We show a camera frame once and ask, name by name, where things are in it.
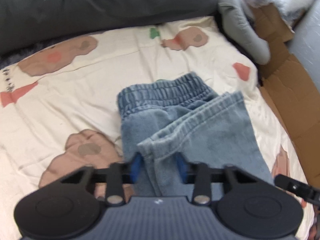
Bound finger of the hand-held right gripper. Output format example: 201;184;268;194
274;174;320;205

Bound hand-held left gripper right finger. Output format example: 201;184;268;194
175;153;260;205

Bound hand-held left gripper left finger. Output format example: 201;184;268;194
60;152;144;207

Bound light blue denim pants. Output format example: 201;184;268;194
117;72;275;198

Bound large brown cardboard sheet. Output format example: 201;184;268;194
257;37;320;188

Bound cream printed bed sheet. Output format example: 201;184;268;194
0;16;315;240

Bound grey plastic-wrapped panel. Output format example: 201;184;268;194
285;2;320;85

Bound grey neck pillow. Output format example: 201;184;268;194
217;0;272;65

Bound grey fuzzy blanket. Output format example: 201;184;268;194
0;39;58;67

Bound small cardboard box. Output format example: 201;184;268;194
250;1;295;42

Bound dark grey duvet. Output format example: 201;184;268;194
0;0;219;55

